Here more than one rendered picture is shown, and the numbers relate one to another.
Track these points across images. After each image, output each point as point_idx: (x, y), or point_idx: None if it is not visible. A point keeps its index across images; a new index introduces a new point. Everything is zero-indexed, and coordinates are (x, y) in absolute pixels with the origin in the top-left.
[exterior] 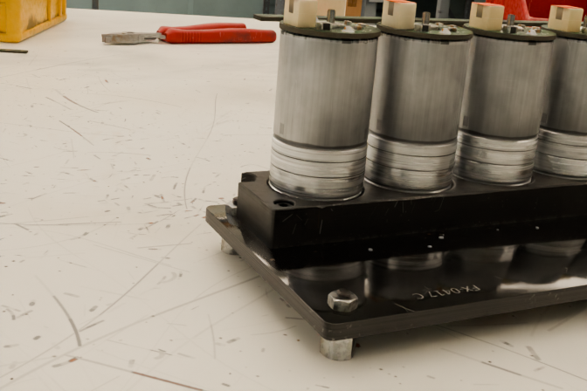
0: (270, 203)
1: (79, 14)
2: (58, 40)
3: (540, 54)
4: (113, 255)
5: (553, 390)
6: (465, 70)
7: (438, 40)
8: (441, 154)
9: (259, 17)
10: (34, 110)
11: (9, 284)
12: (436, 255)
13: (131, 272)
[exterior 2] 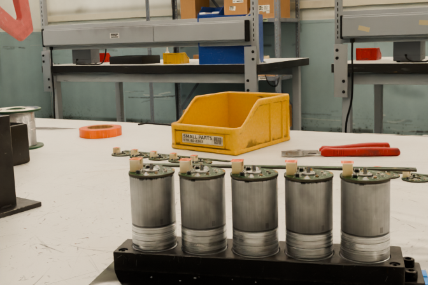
0: (117, 249)
1: (306, 135)
2: (261, 154)
3: (253, 187)
4: (87, 264)
5: None
6: (211, 194)
7: (190, 179)
8: (200, 235)
9: None
10: (175, 195)
11: (37, 268)
12: (174, 284)
13: (81, 272)
